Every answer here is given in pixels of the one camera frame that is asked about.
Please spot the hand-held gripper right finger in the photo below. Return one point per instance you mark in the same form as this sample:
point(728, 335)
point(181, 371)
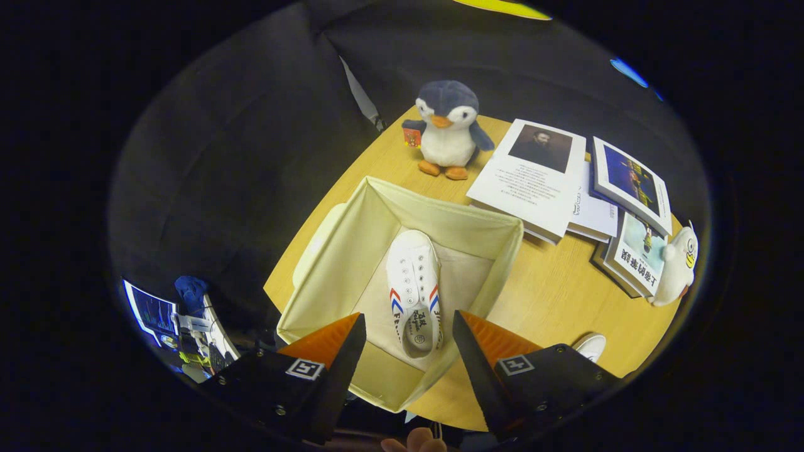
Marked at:
point(487, 383)

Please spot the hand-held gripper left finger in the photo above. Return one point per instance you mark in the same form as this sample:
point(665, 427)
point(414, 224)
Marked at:
point(333, 389)

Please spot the white striped canvas shoe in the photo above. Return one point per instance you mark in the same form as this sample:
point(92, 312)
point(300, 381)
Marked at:
point(592, 345)
point(411, 270)

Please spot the cream fabric storage box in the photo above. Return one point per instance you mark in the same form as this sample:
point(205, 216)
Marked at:
point(339, 263)

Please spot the white side desk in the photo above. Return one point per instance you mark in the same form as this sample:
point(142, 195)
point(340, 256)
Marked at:
point(217, 333)

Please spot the blue cloth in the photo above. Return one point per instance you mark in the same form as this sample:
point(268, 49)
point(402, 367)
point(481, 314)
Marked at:
point(191, 292)

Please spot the computer monitor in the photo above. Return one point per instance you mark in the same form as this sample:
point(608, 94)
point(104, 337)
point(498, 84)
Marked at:
point(151, 311)

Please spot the book with duck picture cover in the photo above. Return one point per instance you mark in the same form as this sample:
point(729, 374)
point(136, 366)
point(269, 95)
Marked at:
point(637, 251)

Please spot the white book with portrait cover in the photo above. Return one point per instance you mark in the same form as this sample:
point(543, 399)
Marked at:
point(534, 188)

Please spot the plain white book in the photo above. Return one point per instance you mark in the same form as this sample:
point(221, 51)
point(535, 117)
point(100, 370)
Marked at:
point(593, 213)

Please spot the white duck plush toy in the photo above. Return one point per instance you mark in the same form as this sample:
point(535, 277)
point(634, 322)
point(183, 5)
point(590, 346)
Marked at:
point(675, 270)

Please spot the blue white penguin plush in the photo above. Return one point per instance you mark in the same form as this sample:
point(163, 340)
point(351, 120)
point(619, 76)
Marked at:
point(449, 141)

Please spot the book with blue picture cover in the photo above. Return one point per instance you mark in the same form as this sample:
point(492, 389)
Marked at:
point(631, 182)

